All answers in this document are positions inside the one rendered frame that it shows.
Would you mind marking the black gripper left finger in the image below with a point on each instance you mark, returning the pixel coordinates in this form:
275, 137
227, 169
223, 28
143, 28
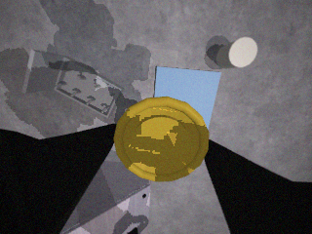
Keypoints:
47, 177

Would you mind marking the light blue square mat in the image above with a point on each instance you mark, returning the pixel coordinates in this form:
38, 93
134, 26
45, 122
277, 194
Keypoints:
196, 87

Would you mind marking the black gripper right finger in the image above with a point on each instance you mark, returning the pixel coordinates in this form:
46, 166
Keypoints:
255, 200

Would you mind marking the golden yellow plate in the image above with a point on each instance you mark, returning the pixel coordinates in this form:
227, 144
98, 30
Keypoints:
161, 139

